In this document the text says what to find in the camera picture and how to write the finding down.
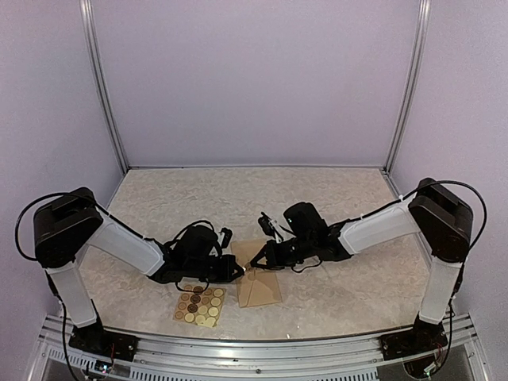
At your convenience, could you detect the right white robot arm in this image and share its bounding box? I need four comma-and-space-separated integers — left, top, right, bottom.
250, 178, 481, 352

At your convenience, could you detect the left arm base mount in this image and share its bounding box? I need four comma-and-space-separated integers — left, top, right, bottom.
68, 317, 139, 362

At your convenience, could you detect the round sticker sheet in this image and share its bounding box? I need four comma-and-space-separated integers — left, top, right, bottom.
173, 284, 226, 328

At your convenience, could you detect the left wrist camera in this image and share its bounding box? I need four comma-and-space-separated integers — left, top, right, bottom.
217, 227, 233, 249

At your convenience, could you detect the brown kraft envelope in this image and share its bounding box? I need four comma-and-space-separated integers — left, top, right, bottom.
231, 240, 283, 308

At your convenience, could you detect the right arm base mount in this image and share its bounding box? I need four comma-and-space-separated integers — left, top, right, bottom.
379, 312, 449, 360

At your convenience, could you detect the front aluminium rail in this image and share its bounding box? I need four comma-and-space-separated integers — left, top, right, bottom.
25, 315, 489, 380

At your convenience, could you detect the right aluminium frame post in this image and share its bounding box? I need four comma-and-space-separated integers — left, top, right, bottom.
383, 0, 432, 177

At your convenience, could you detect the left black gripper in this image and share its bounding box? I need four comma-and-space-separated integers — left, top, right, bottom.
186, 255, 244, 283

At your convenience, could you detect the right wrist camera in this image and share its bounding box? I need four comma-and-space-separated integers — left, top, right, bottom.
258, 212, 286, 243

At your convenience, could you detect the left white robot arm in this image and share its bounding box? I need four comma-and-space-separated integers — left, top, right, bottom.
14, 187, 244, 353

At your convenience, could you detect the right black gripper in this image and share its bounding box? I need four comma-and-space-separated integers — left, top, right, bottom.
251, 234, 315, 269

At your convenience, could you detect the left aluminium frame post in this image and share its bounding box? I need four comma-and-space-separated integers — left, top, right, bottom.
79, 0, 130, 175

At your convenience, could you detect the aluminium frame post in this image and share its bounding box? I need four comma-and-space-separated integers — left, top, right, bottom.
79, 0, 130, 175
383, 0, 432, 177

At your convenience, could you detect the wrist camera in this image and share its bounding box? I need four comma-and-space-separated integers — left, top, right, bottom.
258, 212, 286, 243
217, 227, 233, 249

